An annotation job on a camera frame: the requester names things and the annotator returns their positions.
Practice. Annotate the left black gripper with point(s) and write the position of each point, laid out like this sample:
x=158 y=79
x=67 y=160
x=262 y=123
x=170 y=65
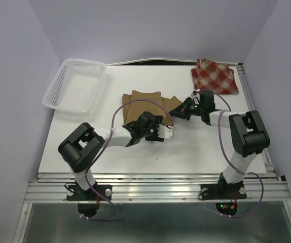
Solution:
x=154 y=137

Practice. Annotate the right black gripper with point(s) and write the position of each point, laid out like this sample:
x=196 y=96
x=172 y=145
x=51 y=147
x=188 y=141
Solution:
x=181 y=111

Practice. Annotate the brown skirt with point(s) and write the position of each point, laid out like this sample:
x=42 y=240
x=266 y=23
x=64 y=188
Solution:
x=132 y=111

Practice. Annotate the red plaid skirt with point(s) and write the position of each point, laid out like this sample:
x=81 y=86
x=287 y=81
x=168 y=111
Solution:
x=214 y=76

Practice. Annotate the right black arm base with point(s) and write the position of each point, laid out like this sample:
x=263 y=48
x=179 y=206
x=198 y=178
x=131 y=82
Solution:
x=221 y=190

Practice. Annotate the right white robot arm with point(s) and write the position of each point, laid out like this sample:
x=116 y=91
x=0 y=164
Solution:
x=248 y=133

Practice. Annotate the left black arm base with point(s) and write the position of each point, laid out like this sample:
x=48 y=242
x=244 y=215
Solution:
x=75 y=193

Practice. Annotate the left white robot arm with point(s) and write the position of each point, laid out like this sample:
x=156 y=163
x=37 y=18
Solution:
x=81 y=148

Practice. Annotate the white plastic basket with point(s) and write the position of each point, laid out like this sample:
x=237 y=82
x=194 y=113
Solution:
x=74 y=86

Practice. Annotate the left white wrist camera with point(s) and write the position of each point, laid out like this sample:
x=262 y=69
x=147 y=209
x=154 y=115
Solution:
x=165 y=132

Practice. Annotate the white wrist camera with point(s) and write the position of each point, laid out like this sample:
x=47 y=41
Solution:
x=165 y=132
x=195 y=94

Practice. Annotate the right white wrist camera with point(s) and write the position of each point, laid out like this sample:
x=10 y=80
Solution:
x=195 y=94

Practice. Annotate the aluminium frame rail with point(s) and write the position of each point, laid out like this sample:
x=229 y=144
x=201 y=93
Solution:
x=155 y=187

